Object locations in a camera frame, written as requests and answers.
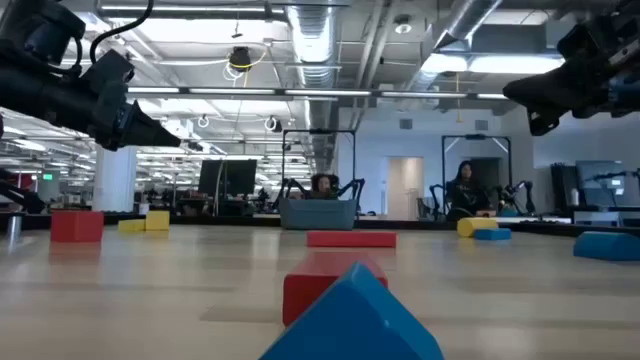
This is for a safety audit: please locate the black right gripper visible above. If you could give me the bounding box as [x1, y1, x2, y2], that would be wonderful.
[502, 47, 621, 137]

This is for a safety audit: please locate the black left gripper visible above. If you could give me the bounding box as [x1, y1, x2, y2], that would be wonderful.
[87, 79, 182, 152]

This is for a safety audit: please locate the yellow cube block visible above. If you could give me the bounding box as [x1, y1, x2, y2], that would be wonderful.
[144, 210, 171, 232]

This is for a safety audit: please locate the red cube block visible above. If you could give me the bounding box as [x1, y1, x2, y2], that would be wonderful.
[50, 210, 105, 244]

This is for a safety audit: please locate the long blue block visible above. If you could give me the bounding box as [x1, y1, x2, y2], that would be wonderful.
[473, 227, 513, 242]

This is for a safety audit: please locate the yellow cylinder block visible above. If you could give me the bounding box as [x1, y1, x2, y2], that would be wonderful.
[456, 216, 500, 239]

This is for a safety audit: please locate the blue rounded block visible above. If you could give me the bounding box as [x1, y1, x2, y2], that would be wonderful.
[572, 230, 640, 262]

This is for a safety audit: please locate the thick red block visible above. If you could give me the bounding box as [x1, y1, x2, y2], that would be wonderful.
[282, 251, 389, 327]

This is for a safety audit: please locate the long red block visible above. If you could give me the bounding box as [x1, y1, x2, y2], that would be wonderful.
[306, 230, 398, 249]

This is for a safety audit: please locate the blue triangular block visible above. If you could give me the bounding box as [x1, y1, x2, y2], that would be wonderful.
[258, 261, 446, 360]

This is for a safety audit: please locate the white pillar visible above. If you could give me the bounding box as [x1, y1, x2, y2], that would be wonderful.
[92, 145, 139, 213]

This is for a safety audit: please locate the bright ceiling light panel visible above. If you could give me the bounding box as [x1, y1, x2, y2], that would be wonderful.
[422, 52, 566, 76]

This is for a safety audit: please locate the grey monitor with lit screen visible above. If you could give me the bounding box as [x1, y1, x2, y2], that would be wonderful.
[574, 159, 626, 209]

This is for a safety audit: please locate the black computer monitor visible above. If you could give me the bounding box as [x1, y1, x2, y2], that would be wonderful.
[198, 159, 258, 197]

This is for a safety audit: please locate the person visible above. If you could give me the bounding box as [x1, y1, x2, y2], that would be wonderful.
[309, 173, 341, 201]
[446, 160, 494, 222]

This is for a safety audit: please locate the pale door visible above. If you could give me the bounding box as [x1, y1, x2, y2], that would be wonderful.
[387, 156, 425, 221]

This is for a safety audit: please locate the long ceiling light bar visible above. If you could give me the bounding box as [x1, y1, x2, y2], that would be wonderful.
[127, 85, 511, 101]

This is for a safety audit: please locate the teal plastic bin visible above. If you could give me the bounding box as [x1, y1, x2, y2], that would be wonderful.
[278, 198, 358, 231]

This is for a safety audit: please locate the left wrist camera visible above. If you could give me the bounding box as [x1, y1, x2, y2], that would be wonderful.
[81, 48, 136, 84]

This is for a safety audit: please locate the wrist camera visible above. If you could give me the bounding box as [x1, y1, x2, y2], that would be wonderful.
[556, 13, 626, 61]
[81, 48, 136, 84]

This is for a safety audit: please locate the black gantry frame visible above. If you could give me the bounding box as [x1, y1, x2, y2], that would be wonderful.
[440, 133, 513, 216]
[281, 128, 358, 217]

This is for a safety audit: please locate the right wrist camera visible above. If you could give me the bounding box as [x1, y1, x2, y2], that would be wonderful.
[556, 13, 626, 61]

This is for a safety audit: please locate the smooth silver air duct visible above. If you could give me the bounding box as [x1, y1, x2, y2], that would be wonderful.
[405, 0, 504, 94]

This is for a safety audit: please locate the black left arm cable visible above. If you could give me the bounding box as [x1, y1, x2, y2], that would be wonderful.
[88, 0, 155, 65]

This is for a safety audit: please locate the black table frame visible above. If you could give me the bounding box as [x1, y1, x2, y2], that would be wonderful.
[0, 211, 640, 237]

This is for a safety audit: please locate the black ceiling camera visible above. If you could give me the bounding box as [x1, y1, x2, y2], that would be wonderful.
[228, 46, 253, 73]

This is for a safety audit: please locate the silver metal post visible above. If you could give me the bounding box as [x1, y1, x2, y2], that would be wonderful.
[6, 213, 24, 245]

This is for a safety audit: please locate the ribbed silver air duct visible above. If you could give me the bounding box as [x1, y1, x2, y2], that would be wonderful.
[283, 0, 342, 174]

